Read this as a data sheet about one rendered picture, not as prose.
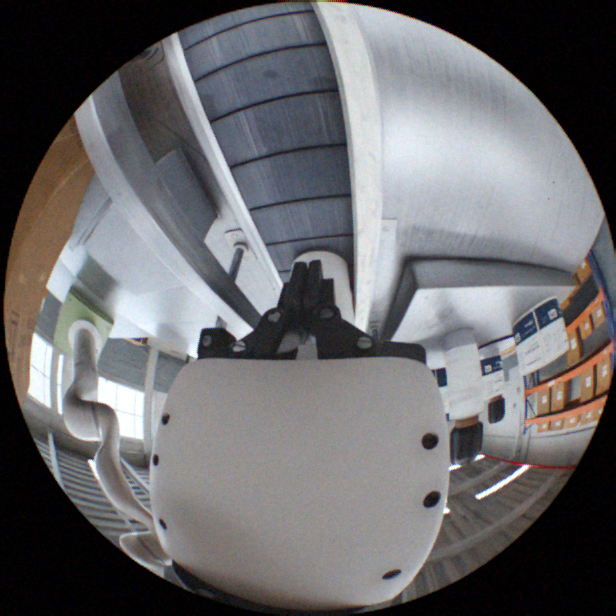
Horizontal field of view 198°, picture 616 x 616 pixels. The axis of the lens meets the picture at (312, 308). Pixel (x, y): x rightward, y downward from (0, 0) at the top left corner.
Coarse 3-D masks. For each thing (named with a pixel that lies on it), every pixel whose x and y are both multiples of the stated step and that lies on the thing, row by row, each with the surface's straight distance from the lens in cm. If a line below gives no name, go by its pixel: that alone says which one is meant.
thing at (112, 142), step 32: (96, 96) 8; (96, 128) 7; (128, 128) 7; (96, 160) 7; (128, 160) 7; (128, 192) 7; (160, 192) 7; (160, 224) 7; (160, 256) 8; (192, 256) 8; (192, 288) 9; (224, 288) 9; (256, 320) 12
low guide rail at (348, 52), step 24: (336, 24) 10; (336, 48) 9; (360, 48) 9; (336, 72) 10; (360, 72) 9; (360, 96) 9; (360, 120) 9; (360, 144) 9; (360, 168) 10; (360, 192) 10; (360, 216) 11; (360, 240) 12; (360, 264) 14; (360, 288) 16; (360, 312) 20
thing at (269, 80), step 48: (192, 48) 16; (240, 48) 14; (288, 48) 14; (240, 96) 13; (288, 96) 13; (336, 96) 12; (240, 144) 13; (288, 144) 13; (336, 144) 13; (240, 192) 15; (288, 192) 14; (336, 192) 14; (288, 240) 17; (336, 240) 17
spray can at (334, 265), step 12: (300, 252) 18; (312, 252) 17; (324, 252) 17; (336, 252) 18; (324, 264) 16; (336, 264) 17; (324, 276) 15; (336, 276) 16; (348, 276) 18; (336, 288) 15; (348, 288) 17; (336, 300) 15; (348, 300) 16; (348, 312) 15; (300, 348) 13; (312, 348) 13
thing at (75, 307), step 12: (72, 288) 86; (72, 300) 86; (84, 300) 86; (72, 312) 89; (84, 312) 87; (96, 312) 87; (60, 324) 94; (96, 324) 89; (108, 324) 89; (60, 336) 97; (108, 336) 93; (60, 348) 101; (96, 360) 101
